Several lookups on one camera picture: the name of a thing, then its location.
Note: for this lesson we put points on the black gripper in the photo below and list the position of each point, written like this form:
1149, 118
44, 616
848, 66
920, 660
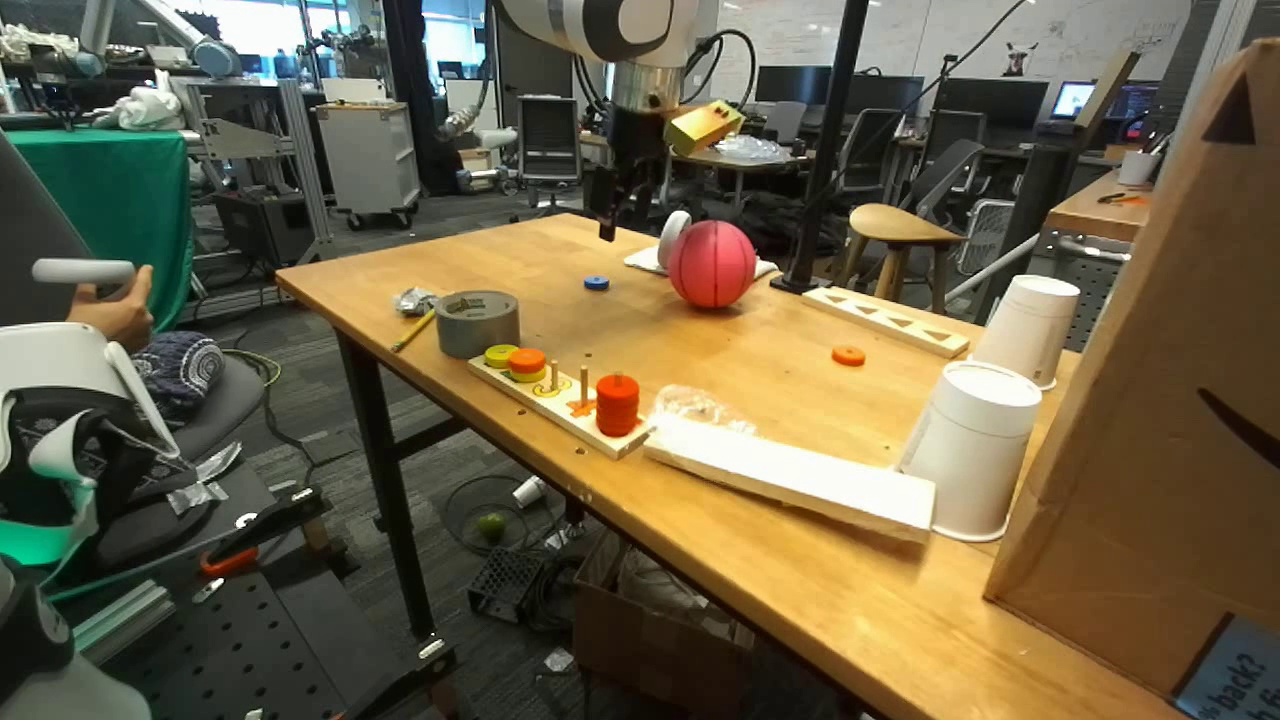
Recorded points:
642, 147

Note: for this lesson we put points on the pink basketball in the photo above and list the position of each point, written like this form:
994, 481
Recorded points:
712, 264

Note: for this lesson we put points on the white VR controller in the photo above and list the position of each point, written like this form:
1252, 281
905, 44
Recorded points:
81, 268

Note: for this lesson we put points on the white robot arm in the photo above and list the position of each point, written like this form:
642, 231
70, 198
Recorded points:
544, 21

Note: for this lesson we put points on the person's hand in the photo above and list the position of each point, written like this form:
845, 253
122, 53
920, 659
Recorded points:
124, 314

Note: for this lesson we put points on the white cloth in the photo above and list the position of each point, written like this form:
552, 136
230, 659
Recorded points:
646, 257

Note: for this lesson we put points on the small blue disc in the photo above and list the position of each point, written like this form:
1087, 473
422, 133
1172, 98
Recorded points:
598, 281

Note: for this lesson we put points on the black mesh office chair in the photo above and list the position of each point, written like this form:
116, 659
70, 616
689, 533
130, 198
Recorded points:
549, 140

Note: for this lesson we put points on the black backpack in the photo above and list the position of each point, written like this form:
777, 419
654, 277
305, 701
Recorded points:
772, 208

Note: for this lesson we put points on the wooden office desk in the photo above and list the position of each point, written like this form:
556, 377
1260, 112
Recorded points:
772, 157

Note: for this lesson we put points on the red cylinder block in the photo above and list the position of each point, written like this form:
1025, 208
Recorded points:
616, 407

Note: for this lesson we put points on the black computer monitor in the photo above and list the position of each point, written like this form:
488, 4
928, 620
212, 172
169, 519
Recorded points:
793, 85
994, 107

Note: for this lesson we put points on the wooden stacking toy board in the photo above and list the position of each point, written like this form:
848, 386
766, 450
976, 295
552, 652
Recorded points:
563, 407

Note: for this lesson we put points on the black vertical pole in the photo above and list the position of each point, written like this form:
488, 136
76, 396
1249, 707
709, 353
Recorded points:
830, 133

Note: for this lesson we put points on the crumpled foil ball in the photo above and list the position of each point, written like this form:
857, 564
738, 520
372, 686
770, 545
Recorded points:
418, 301

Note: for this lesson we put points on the yellow pencil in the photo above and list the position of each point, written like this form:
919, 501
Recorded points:
415, 333

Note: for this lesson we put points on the small orange disc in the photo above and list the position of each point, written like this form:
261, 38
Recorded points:
848, 356

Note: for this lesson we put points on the white rolling cart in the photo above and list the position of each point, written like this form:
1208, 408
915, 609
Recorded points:
367, 163

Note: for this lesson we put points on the round wooden stool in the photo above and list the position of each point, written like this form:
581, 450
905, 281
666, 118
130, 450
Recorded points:
902, 224

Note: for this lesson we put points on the long wooden shape sorter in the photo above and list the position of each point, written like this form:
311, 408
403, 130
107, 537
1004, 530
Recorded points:
887, 321

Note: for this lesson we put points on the small white cup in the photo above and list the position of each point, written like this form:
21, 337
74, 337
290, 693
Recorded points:
529, 494

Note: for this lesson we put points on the white flat board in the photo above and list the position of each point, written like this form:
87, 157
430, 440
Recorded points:
800, 481

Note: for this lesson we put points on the green tennis ball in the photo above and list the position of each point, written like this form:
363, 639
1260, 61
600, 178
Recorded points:
494, 530

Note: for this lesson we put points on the black metal table leg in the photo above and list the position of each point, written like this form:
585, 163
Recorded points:
386, 467

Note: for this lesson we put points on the black keyboard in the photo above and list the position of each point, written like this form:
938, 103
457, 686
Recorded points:
520, 581

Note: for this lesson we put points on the white paper cup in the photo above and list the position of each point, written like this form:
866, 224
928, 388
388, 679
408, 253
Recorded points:
1031, 333
964, 455

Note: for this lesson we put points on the black slanted stand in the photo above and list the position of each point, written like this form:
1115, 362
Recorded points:
1052, 172

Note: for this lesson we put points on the brown cardboard box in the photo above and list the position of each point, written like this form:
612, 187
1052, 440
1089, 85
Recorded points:
666, 660

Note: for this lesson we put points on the lit blue computer screen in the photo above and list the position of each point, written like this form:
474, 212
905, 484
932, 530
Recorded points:
1075, 103

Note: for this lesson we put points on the wooden top workbench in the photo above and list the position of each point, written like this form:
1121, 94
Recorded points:
1094, 212

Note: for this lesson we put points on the blue patterned bag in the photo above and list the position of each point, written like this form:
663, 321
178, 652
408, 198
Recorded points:
180, 374

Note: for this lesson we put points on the green table cloth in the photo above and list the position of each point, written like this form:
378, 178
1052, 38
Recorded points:
122, 202

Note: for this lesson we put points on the large cardboard box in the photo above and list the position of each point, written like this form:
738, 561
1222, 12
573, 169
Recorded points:
1146, 400

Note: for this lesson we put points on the black perforated breadboard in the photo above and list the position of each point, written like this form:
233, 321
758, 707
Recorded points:
265, 643

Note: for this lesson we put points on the white VR headset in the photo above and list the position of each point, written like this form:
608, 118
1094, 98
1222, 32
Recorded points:
55, 350

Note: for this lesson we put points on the grey fabric office chair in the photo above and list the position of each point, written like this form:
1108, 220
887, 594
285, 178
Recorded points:
25, 224

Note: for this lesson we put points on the aluminium extrusion bar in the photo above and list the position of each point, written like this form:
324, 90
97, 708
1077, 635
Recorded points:
124, 620

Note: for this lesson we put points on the white round camera device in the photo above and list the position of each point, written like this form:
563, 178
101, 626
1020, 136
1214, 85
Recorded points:
670, 231

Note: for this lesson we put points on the grey duct tape roll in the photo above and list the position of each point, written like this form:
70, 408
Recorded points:
461, 333

